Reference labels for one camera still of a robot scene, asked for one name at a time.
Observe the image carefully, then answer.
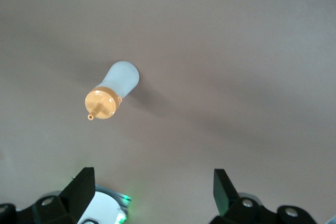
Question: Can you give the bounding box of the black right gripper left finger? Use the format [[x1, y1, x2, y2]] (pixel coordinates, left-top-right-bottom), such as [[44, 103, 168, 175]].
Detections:
[[0, 166, 96, 224]]

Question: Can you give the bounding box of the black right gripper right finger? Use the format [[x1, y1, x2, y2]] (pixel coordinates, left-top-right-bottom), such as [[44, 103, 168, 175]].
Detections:
[[212, 168, 320, 224]]

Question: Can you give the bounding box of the translucent sauce bottle orange cap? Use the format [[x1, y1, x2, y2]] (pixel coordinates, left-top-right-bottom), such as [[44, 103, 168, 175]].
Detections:
[[84, 61, 140, 121]]

